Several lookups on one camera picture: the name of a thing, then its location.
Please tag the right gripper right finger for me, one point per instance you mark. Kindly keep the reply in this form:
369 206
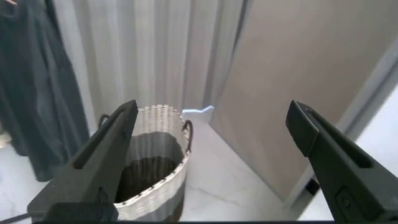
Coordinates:
348 174

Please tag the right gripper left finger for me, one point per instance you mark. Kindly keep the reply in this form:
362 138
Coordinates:
90 180

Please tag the grey sleeveless shirt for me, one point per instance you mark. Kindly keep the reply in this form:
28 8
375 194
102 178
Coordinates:
37 93

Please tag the white laundry basket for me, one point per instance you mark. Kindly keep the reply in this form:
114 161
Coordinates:
158 146

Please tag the white curtain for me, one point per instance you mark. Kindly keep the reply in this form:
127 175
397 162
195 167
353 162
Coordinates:
140 53

